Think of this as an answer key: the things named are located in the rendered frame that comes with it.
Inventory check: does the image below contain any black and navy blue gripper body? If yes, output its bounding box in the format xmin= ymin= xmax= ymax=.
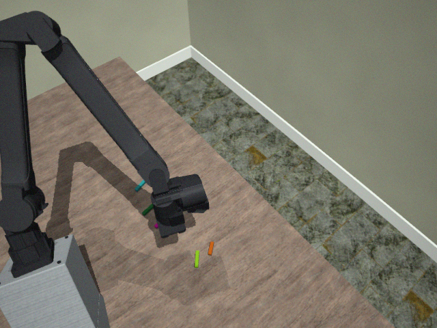
xmin=154 ymin=205 xmax=186 ymax=238

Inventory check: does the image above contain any turquoise rod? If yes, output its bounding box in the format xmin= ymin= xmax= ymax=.
xmin=135 ymin=180 xmax=146 ymax=191

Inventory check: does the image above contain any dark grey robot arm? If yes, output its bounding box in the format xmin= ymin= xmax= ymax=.
xmin=0 ymin=11 xmax=209 ymax=278

